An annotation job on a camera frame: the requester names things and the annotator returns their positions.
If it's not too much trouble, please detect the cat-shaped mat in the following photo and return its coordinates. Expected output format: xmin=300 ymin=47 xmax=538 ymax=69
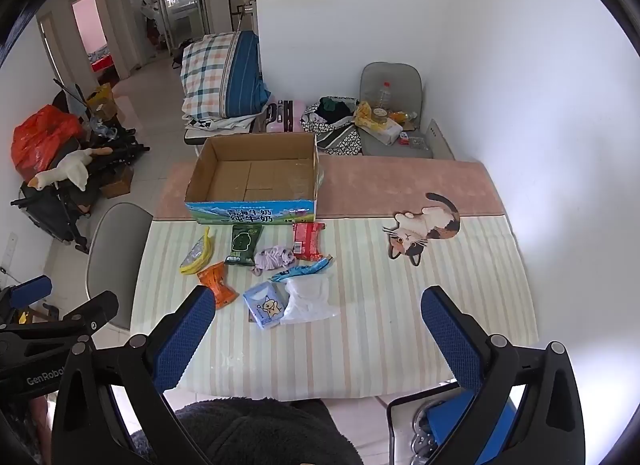
xmin=382 ymin=192 xmax=461 ymax=268

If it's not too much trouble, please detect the blue striped packet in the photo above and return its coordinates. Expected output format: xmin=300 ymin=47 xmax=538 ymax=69
xmin=269 ymin=256 xmax=335 ymax=283

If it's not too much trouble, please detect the plaid quilt bag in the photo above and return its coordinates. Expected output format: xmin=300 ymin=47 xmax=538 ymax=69
xmin=181 ymin=31 xmax=271 ymax=120

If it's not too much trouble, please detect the orange plastic bag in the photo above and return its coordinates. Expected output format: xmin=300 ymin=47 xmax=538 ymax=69
xmin=11 ymin=105 xmax=83 ymax=173

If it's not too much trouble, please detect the yellow bag in carton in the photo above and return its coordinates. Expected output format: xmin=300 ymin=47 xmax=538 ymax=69
xmin=86 ymin=84 xmax=118 ymax=120

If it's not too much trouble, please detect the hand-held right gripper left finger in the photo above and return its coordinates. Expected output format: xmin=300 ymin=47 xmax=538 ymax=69
xmin=51 ymin=285 xmax=217 ymax=465

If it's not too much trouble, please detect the white leaning board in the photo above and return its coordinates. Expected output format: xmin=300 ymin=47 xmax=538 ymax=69
xmin=425 ymin=117 xmax=456 ymax=160

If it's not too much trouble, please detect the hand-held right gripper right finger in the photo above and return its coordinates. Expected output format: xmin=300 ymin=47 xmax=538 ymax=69
xmin=420 ymin=286 xmax=593 ymax=465

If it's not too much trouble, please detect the light blue tissue pack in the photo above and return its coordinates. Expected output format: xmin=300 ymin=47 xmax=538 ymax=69
xmin=243 ymin=281 xmax=290 ymax=330

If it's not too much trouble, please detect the dark fleece garment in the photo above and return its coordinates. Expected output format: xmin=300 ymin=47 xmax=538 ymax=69
xmin=132 ymin=397 xmax=363 ymax=465

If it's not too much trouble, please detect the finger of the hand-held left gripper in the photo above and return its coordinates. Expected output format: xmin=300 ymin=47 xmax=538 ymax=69
xmin=50 ymin=291 xmax=120 ymax=342
xmin=0 ymin=275 xmax=53 ymax=320

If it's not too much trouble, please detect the white plastic bag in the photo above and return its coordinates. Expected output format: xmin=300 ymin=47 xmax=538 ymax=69
xmin=280 ymin=275 xmax=341 ymax=326

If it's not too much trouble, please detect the grey cushioned chair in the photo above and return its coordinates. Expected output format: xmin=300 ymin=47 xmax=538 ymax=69
xmin=359 ymin=62 xmax=435 ymax=160

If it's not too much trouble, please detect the pink suitcase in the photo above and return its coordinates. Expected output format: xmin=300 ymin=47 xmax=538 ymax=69
xmin=265 ymin=100 xmax=307 ymax=134

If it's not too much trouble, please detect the brown cardboard box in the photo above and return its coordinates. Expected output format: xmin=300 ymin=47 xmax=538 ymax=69
xmin=100 ymin=165 xmax=135 ymax=198

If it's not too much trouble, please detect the green wet wipe packet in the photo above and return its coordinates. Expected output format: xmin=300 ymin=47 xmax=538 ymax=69
xmin=224 ymin=224 xmax=264 ymax=267

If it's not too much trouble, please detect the white goose plush toy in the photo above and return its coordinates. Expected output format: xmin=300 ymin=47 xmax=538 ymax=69
xmin=27 ymin=146 xmax=113 ymax=192

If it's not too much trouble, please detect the red snack packet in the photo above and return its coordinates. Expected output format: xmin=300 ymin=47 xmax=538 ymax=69
xmin=292 ymin=222 xmax=327 ymax=262

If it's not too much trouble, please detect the grey plastic chair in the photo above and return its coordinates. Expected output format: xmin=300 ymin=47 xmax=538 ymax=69
xmin=86 ymin=202 xmax=153 ymax=331

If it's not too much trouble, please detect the open cardboard box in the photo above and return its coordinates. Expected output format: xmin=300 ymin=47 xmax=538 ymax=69
xmin=184 ymin=132 xmax=327 ymax=224

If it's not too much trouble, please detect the black and white patterned bag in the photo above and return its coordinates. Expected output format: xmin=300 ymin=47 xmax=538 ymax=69
xmin=300 ymin=97 xmax=363 ymax=156

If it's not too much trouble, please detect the clear plastic bottle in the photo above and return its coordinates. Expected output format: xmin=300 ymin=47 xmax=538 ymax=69
xmin=374 ymin=81 xmax=393 ymax=118

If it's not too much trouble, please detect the striped table cloth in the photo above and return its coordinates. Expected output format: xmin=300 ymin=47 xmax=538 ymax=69
xmin=131 ymin=215 xmax=540 ymax=402

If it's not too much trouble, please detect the orange snack packet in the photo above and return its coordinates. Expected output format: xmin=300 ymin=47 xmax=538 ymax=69
xmin=197 ymin=262 xmax=238 ymax=310

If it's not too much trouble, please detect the black folded stroller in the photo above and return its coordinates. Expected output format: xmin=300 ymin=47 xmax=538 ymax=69
xmin=11 ymin=135 xmax=151 ymax=253

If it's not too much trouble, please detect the white folded cloth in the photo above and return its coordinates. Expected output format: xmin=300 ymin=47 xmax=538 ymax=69
xmin=182 ymin=112 xmax=261 ymax=136

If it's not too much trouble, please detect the white flat packet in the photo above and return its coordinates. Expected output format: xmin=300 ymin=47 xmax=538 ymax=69
xmin=360 ymin=120 xmax=405 ymax=142

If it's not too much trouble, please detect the yellow plastic bag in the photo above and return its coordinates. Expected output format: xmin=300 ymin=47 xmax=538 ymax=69
xmin=354 ymin=101 xmax=390 ymax=128

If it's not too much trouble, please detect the yellow snack packet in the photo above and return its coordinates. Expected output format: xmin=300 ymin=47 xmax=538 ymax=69
xmin=180 ymin=226 xmax=215 ymax=276

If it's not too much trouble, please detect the pink table mat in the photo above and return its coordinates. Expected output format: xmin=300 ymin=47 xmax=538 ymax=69
xmin=152 ymin=155 xmax=511 ymax=220

